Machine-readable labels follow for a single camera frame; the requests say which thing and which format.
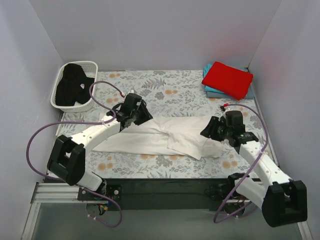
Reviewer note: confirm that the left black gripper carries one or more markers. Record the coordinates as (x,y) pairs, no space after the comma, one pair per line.
(141,114)

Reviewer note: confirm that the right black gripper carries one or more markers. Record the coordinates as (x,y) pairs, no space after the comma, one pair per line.
(211,128)

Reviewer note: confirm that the white t shirt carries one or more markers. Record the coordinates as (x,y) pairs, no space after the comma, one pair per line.
(165,136)

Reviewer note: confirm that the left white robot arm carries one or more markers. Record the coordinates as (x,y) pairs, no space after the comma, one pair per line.
(68,156)

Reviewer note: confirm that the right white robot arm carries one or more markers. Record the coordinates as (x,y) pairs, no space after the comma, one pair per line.
(281,199)

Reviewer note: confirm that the floral table mat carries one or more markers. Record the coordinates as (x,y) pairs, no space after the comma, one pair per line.
(168,93)

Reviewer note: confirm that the blue folded t shirt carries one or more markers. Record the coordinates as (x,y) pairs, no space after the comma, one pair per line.
(214,93)

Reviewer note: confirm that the red folded t shirt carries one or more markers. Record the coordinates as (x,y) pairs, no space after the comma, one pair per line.
(231,81)

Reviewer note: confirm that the black t shirt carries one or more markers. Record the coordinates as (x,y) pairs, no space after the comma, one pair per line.
(74,86)

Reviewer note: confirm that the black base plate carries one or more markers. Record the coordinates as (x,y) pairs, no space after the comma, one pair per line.
(167,193)

